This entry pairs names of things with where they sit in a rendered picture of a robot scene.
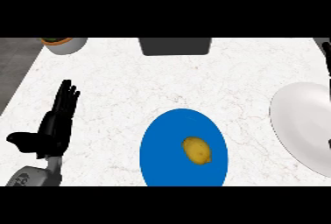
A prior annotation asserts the white plate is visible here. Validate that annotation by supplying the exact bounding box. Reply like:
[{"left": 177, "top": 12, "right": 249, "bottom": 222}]
[{"left": 268, "top": 81, "right": 331, "bottom": 179}]

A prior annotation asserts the blue plate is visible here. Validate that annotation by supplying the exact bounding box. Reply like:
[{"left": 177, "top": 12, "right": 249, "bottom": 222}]
[{"left": 138, "top": 108, "right": 230, "bottom": 187}]

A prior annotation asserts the dark grey box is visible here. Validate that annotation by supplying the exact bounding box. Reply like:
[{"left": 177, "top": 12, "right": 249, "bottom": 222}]
[{"left": 137, "top": 37, "right": 212, "bottom": 57}]

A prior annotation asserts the yellow lemon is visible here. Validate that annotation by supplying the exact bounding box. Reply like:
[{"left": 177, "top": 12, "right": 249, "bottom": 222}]
[{"left": 180, "top": 136, "right": 212, "bottom": 165}]

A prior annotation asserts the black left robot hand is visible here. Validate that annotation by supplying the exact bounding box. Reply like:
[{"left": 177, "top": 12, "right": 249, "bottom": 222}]
[{"left": 4, "top": 79, "right": 81, "bottom": 160}]

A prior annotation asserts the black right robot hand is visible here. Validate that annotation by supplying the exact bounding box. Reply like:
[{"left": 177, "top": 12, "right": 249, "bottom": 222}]
[{"left": 320, "top": 41, "right": 331, "bottom": 77}]

